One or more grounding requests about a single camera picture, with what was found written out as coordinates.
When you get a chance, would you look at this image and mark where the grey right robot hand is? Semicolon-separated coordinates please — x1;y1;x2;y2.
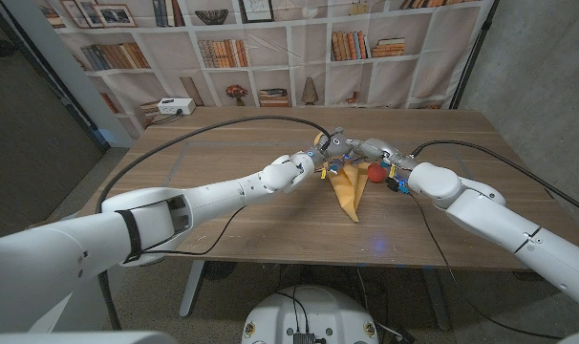
354;138;419;172

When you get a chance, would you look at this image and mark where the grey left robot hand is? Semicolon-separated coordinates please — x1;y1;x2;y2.
312;126;367;173

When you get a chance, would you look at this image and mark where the yellow felt sheet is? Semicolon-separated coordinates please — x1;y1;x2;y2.
313;132;373;224

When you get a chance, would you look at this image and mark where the red ball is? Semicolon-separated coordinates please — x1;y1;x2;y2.
367;162;389;184

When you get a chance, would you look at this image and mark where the printed bookshelf backdrop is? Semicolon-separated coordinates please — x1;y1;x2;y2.
33;0;496;140

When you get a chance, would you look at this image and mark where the black backdrop stand pole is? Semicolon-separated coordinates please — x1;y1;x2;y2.
449;0;501;110

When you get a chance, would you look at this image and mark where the grey table leg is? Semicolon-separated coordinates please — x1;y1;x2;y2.
420;267;453;332
179;260;207;319

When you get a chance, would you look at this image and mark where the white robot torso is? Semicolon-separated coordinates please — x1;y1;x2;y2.
240;285;380;344

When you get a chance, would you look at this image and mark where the white power strip box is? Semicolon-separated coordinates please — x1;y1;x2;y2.
156;97;197;117

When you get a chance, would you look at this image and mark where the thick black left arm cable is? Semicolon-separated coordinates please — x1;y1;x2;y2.
94;114;332;332

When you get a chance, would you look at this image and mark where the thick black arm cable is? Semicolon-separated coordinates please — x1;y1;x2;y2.
409;140;579;220
94;114;332;332

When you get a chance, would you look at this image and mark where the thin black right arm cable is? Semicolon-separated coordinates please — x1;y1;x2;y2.
407;191;564;340

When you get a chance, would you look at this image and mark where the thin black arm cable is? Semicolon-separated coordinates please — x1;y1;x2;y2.
143;204;247;257
407;191;564;340

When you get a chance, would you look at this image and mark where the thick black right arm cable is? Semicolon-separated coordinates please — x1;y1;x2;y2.
409;140;579;220

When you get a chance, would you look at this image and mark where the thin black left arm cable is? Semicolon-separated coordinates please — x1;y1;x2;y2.
143;204;247;257

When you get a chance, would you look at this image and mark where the black power strip cable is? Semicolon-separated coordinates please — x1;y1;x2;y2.
150;110;183;126

